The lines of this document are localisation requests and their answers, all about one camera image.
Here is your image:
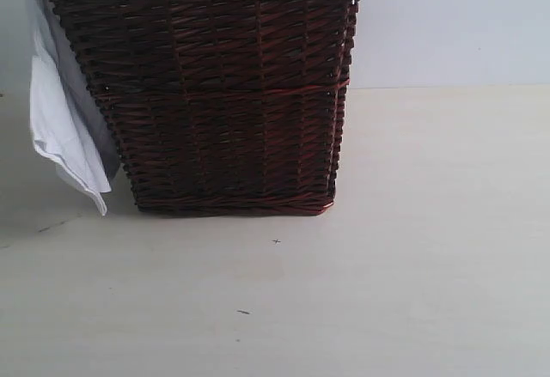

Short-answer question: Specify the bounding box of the white t-shirt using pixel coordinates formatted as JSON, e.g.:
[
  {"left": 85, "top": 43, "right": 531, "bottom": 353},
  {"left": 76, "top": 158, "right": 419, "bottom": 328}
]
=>
[{"left": 25, "top": 0, "right": 120, "bottom": 216}]

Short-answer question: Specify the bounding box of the dark red wicker basket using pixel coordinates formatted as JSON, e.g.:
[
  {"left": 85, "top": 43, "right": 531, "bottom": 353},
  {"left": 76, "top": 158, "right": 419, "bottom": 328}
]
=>
[{"left": 53, "top": 0, "right": 358, "bottom": 216}]

